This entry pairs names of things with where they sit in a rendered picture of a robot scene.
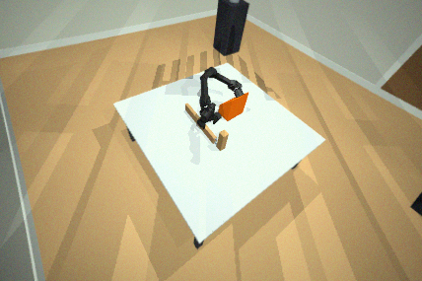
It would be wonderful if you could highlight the wooden post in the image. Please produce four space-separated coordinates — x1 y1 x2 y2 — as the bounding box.
217 129 229 151

